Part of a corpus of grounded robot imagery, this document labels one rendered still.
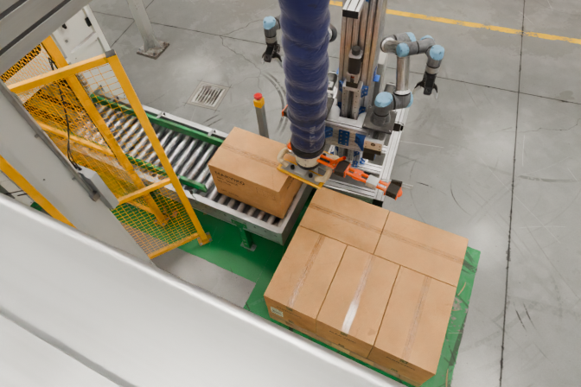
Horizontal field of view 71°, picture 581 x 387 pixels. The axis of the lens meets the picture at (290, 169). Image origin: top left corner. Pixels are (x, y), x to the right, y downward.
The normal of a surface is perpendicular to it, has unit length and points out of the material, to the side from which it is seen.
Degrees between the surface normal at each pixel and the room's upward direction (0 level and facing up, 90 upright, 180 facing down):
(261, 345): 0
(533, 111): 0
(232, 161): 0
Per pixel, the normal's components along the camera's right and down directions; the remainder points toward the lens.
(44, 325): -0.05, -0.57
